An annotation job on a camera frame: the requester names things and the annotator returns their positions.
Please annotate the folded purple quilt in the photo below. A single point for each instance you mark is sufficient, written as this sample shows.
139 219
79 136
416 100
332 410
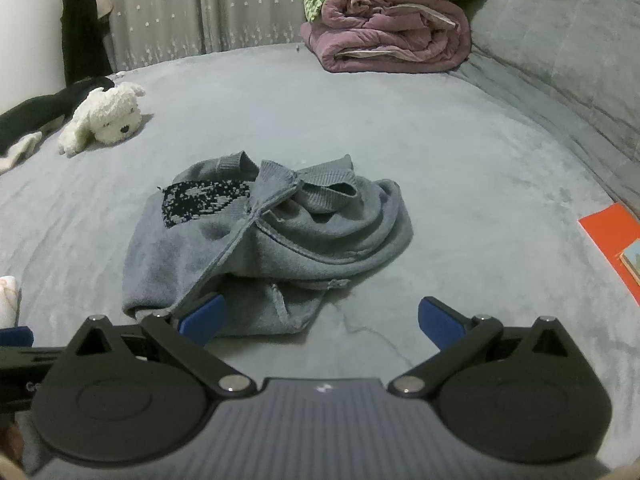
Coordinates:
390 30

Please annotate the black hanging garment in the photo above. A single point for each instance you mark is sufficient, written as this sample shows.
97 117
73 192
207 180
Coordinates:
82 35

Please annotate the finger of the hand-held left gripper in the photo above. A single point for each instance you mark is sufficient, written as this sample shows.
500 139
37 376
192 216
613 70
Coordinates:
17 337

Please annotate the black and white garment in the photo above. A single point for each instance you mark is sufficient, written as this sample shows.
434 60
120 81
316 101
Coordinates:
30 115

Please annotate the grey star-patterned curtain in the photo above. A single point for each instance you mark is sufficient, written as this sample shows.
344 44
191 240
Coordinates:
200 10

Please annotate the grey knit sweater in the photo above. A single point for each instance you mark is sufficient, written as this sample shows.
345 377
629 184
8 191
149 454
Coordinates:
280 260

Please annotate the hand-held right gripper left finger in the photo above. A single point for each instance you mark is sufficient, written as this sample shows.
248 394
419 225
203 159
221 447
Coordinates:
202 317

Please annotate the white plush dog toy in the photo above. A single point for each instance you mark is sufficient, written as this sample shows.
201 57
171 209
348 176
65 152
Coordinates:
107 115

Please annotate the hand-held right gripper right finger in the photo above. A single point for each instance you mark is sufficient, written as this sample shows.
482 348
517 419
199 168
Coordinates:
440 322

